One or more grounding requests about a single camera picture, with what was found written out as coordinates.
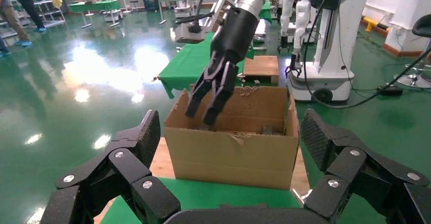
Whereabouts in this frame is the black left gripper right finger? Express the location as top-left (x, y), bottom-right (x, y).
top-left (299, 108), bottom-right (431, 224)

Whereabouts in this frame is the green tablecloth with yellow marks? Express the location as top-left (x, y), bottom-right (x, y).
top-left (99, 177), bottom-right (304, 224)

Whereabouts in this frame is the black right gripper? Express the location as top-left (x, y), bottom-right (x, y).
top-left (185, 7), bottom-right (260, 126)

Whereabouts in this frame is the small green covered table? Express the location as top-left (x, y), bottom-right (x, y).
top-left (259, 0), bottom-right (274, 24)

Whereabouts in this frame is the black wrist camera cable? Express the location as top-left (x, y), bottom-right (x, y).
top-left (175, 0), bottom-right (218, 35)

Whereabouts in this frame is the low wooden box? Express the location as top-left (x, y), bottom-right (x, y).
top-left (243, 55), bottom-right (280, 84)

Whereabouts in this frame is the black chrome bar stool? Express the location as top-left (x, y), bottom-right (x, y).
top-left (392, 13), bottom-right (431, 88)

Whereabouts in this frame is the person in khaki trousers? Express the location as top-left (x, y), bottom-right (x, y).
top-left (0, 0), bottom-right (33, 47)

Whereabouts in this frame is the person in black clothes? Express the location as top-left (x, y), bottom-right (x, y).
top-left (7, 0), bottom-right (47, 33)

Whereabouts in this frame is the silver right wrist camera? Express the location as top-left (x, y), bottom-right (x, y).
top-left (173, 0), bottom-right (236, 45)

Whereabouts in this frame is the white idle robot body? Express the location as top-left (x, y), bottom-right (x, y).
top-left (288, 0), bottom-right (377, 104)

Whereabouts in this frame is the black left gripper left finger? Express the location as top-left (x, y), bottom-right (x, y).
top-left (40, 109), bottom-right (181, 224)

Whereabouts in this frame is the person with blue shoe cover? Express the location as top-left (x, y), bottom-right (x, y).
top-left (0, 36), bottom-right (11, 56)

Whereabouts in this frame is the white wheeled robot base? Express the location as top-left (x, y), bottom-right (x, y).
top-left (101, 9), bottom-right (122, 23)
top-left (173, 0), bottom-right (193, 18)

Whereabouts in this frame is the plain green tablecloth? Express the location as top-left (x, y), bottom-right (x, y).
top-left (158, 32), bottom-right (255, 99)

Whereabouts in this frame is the black storage cabinet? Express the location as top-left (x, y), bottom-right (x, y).
top-left (140, 0), bottom-right (159, 12)

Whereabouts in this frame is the black power adapter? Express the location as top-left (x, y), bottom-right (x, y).
top-left (379, 85), bottom-right (404, 97)

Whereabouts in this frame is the yellow floor guard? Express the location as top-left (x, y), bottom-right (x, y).
top-left (363, 16), bottom-right (385, 32)

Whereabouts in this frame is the long black hanging cable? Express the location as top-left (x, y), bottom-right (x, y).
top-left (301, 0), bottom-right (431, 109)

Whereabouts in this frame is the grey metal shelf rack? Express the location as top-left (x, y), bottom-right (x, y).
top-left (23, 0), bottom-right (65, 28)

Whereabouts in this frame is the long green covered table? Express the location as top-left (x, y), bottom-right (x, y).
top-left (67, 0), bottom-right (121, 28)

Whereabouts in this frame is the black idle robot gripper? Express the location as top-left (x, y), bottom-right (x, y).
top-left (278, 36), bottom-right (291, 55)
top-left (285, 52), bottom-right (304, 78)

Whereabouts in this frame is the large open cardboard carton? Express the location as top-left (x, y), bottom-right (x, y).
top-left (164, 86), bottom-right (300, 191)

